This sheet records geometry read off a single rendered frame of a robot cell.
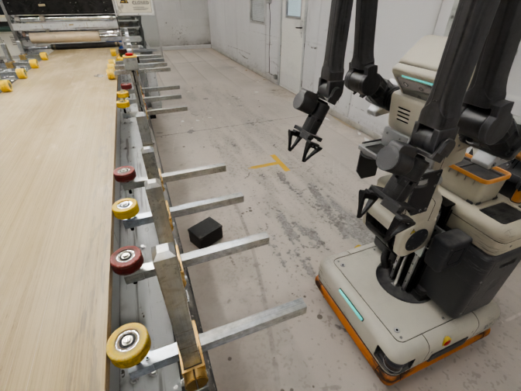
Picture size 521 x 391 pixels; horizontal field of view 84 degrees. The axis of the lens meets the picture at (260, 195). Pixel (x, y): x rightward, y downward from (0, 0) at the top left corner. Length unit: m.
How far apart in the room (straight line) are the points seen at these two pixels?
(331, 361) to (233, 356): 0.48
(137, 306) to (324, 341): 1.00
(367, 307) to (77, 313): 1.18
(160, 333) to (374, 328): 0.92
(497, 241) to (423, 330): 0.50
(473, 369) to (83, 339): 1.69
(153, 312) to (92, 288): 0.31
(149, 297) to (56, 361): 0.45
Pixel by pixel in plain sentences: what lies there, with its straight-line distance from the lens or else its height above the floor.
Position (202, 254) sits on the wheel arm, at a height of 0.85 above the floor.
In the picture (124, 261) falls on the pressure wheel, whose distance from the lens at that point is 0.86.
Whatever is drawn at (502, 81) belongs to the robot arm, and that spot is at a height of 1.33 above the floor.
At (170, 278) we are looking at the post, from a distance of 0.50.
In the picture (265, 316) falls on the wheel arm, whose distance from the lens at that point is 0.79.
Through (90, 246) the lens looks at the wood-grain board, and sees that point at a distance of 0.96.
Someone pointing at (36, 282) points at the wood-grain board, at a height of 0.90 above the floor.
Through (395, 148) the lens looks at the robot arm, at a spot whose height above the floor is 1.21.
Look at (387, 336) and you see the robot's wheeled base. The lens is 1.49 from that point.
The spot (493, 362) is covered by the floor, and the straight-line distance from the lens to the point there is 2.00.
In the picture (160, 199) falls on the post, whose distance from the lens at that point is 0.70.
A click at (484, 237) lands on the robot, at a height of 0.75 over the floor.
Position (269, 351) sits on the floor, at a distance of 1.67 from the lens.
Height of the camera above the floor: 1.48
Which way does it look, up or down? 34 degrees down
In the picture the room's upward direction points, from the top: straight up
